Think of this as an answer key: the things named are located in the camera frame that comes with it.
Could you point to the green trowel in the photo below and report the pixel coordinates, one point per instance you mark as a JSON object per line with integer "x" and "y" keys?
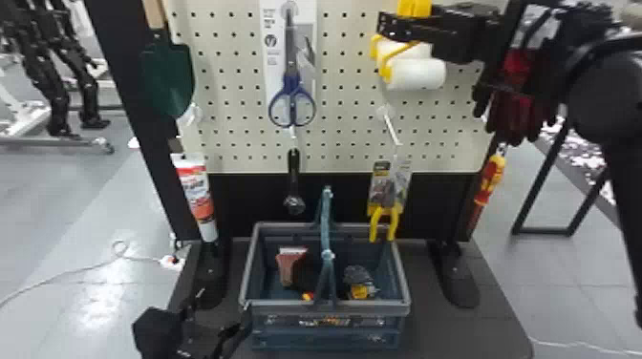
{"x": 168, "y": 80}

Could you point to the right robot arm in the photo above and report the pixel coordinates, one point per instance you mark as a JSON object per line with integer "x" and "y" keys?
{"x": 604, "y": 97}

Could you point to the black yellow tape measure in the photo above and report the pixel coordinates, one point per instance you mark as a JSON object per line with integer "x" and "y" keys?
{"x": 358, "y": 283}

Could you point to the blue basket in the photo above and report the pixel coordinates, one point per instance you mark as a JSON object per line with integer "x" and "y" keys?
{"x": 326, "y": 311}

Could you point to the white pegboard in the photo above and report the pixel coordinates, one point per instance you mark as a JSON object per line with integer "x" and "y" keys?
{"x": 346, "y": 125}

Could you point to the red black gloves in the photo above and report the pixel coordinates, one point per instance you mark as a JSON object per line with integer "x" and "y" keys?
{"x": 512, "y": 107}

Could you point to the blue scissors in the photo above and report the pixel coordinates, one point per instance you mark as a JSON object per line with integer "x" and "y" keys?
{"x": 292, "y": 95}

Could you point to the black wrench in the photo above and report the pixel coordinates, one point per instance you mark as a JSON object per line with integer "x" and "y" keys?
{"x": 294, "y": 183}

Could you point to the yellow pliers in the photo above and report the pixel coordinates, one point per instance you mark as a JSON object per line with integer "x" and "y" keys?
{"x": 383, "y": 193}

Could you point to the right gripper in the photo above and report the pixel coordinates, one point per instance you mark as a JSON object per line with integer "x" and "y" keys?
{"x": 469, "y": 37}

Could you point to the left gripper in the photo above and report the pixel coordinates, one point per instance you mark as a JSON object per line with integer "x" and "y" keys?
{"x": 198, "y": 338}

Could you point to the brown brush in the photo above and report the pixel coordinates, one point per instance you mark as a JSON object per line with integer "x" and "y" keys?
{"x": 291, "y": 263}

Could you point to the white paint roller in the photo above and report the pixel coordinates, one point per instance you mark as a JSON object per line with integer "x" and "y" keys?
{"x": 416, "y": 72}

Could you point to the white red tube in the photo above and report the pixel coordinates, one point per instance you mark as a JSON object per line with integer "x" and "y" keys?
{"x": 198, "y": 195}

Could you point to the red yellow screwdriver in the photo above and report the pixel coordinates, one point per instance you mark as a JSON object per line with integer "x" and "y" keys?
{"x": 489, "y": 180}

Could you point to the white power strip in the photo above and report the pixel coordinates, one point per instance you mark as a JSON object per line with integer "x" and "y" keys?
{"x": 173, "y": 262}

